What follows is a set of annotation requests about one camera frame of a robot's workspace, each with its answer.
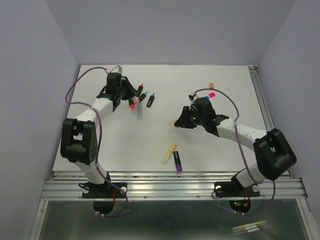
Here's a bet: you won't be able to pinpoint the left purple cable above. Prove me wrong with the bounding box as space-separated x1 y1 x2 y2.
65 66 128 218

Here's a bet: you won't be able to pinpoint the black highlighter purple cap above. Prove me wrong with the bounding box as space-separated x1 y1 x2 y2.
173 151 183 173

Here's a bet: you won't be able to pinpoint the aluminium rail frame front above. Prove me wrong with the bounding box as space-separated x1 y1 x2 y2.
41 171 308 201

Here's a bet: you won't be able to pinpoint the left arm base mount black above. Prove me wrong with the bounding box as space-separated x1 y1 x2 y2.
78 181 128 218

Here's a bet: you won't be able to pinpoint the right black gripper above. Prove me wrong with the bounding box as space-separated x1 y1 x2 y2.
173 106 205 129

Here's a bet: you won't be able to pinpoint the black highlighter blue cap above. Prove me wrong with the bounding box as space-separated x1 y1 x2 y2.
146 93 155 108

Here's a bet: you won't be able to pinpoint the aluminium rail right side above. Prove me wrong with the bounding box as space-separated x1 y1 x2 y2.
248 66 297 181

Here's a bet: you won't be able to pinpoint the black highlighter green cap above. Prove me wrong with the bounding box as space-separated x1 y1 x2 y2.
138 91 148 103

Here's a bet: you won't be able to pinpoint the black highlighter orange cap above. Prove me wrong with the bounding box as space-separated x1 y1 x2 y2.
128 98 135 110

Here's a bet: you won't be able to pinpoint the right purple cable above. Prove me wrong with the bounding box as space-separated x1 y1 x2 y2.
191 87 277 216

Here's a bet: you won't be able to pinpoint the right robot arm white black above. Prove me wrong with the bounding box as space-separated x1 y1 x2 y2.
174 97 297 195

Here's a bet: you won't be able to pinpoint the pens on lower shelf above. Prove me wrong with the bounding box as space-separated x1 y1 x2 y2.
232 220 270 235

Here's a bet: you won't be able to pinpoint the pink pen cap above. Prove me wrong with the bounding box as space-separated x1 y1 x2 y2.
208 92 216 98

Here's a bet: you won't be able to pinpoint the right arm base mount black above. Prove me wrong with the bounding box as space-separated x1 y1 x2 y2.
211 173 261 215

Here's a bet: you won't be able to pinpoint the black highlighter pink tip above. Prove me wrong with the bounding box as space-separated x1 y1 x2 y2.
135 83 144 97

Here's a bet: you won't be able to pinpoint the pastel green highlighter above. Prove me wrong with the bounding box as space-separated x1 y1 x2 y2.
136 103 143 120

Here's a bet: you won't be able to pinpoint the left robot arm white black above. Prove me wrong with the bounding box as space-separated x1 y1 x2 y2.
60 71 137 197

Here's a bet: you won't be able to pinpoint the purple cable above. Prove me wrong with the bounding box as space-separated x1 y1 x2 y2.
65 66 128 218
191 87 277 216

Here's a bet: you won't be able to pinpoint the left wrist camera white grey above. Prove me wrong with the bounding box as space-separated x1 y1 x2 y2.
105 65 123 74

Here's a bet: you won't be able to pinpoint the pastel purple highlighter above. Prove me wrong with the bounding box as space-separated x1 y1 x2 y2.
132 97 140 115

